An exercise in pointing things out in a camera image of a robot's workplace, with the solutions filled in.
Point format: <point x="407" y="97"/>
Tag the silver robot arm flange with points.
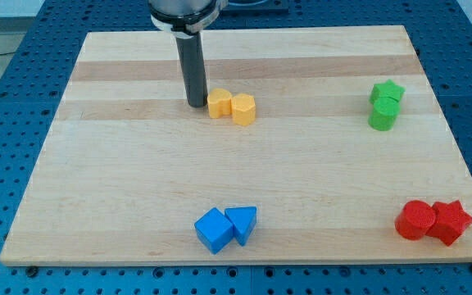
<point x="185" y="17"/>

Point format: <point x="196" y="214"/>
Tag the blue triangle block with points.
<point x="243" y="220"/>

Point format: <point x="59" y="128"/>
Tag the yellow hexagon block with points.
<point x="243" y="108"/>

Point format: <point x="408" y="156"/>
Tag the yellow heart block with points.
<point x="219" y="103"/>

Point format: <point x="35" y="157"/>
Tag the blue cube block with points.
<point x="214" y="230"/>

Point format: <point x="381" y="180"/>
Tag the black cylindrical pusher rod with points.
<point x="193" y="70"/>

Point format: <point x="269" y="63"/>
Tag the light wooden board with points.
<point x="128" y="167"/>

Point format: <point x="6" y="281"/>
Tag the green cylinder block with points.
<point x="384" y="114"/>

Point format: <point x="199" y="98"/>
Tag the green star block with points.
<point x="387" y="89"/>

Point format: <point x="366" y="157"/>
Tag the red cylinder block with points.
<point x="415" y="219"/>

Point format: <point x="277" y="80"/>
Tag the red star block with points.
<point x="451" y="222"/>

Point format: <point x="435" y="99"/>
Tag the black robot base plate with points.
<point x="256" y="5"/>

